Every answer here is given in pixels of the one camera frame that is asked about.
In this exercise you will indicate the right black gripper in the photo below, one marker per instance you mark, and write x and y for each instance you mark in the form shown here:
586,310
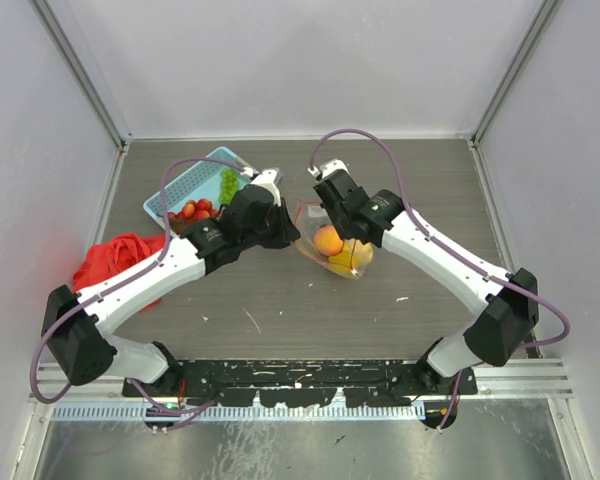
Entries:
344,235

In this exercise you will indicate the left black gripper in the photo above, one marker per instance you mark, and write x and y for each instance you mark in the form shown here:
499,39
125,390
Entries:
287,232

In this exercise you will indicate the red orange peach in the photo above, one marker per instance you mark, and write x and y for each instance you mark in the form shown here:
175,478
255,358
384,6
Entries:
327,241

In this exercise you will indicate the clear orange zip top bag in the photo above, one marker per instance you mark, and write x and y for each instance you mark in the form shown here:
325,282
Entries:
308,218

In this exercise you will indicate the yellow mango slice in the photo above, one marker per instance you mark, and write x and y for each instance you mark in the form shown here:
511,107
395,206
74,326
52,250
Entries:
343,264

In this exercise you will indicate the yellow pear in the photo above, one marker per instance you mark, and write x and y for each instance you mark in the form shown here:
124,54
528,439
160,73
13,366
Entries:
362,254

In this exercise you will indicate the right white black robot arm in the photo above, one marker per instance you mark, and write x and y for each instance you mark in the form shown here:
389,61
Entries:
502,303

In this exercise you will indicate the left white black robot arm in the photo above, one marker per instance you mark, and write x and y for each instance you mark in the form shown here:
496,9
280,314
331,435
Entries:
81,325

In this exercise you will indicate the green grape bunch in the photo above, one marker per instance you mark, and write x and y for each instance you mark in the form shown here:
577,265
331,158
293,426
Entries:
229,185

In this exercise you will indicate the light blue plastic basket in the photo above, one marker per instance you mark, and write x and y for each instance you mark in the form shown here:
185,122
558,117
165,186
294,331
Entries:
202,180

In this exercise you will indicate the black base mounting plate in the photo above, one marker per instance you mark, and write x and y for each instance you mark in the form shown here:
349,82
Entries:
294,384

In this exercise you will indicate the red crumpled cloth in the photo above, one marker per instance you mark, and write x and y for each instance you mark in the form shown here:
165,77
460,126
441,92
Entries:
105,260

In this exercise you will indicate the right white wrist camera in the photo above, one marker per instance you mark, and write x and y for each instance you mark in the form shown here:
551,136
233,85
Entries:
323,171

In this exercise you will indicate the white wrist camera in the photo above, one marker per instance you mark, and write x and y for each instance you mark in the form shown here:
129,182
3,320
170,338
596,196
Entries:
268,179
323,171

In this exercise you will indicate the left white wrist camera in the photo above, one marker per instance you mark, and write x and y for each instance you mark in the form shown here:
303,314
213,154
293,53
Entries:
268,179

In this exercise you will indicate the white slotted cable duct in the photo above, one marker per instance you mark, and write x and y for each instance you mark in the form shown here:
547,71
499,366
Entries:
135,411

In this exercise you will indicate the aluminium frame rail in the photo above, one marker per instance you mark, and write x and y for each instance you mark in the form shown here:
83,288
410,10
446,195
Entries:
521,378

